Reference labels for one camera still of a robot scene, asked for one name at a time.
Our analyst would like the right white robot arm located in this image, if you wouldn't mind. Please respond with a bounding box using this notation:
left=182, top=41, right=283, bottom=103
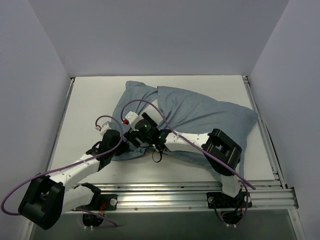
left=123, top=111, right=242, bottom=207

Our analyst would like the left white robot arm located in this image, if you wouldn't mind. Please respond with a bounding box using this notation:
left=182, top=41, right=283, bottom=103
left=18, top=129, right=129, bottom=230

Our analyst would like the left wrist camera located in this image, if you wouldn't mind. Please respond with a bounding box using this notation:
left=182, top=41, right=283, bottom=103
left=95, top=121, right=111, bottom=135

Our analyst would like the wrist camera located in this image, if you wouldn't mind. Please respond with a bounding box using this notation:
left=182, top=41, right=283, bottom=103
left=123, top=111, right=143, bottom=128
left=95, top=121, right=111, bottom=135

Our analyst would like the black looped wire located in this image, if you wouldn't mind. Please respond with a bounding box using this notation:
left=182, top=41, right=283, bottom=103
left=151, top=147, right=165, bottom=164

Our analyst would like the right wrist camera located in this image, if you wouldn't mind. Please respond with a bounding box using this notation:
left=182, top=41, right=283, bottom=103
left=123, top=111, right=143, bottom=128

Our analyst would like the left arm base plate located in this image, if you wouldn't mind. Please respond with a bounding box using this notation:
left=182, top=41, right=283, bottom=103
left=75, top=193, right=118, bottom=212

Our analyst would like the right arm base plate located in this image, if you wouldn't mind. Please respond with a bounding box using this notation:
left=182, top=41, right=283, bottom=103
left=206, top=190, right=253, bottom=209

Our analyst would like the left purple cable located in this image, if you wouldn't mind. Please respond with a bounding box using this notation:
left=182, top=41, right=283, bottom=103
left=0, top=114, right=125, bottom=229

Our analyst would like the aluminium rail frame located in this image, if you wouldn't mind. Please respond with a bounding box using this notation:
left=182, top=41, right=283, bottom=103
left=48, top=75, right=298, bottom=213

